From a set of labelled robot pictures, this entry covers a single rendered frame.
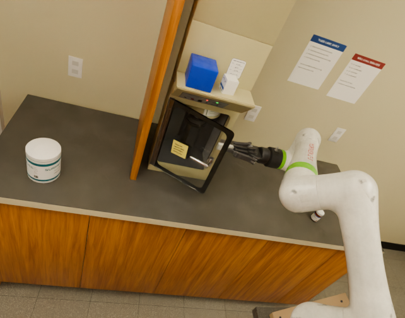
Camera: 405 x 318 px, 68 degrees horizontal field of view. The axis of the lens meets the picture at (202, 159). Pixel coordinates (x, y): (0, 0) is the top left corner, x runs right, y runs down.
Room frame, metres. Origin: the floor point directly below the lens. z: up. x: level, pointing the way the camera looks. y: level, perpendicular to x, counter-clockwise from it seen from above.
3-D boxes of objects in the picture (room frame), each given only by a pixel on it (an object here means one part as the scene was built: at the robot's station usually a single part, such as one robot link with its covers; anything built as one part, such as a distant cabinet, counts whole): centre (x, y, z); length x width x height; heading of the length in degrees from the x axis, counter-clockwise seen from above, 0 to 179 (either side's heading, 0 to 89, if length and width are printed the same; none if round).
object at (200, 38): (1.25, 0.13, 1.32); 0.32 x 0.25 x 0.77; 110
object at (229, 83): (1.10, 0.03, 1.54); 0.05 x 0.05 x 0.06; 28
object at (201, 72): (1.06, 0.14, 1.55); 0.10 x 0.10 x 0.09; 20
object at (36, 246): (1.26, -0.06, 0.45); 2.05 x 0.67 x 0.90; 110
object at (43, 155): (0.80, 0.61, 1.01); 0.13 x 0.13 x 0.15
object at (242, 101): (1.08, 0.07, 1.46); 0.32 x 0.12 x 0.10; 110
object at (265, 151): (1.12, -0.22, 1.28); 0.09 x 0.08 x 0.07; 110
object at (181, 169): (1.06, 0.07, 1.19); 0.30 x 0.01 x 0.40; 82
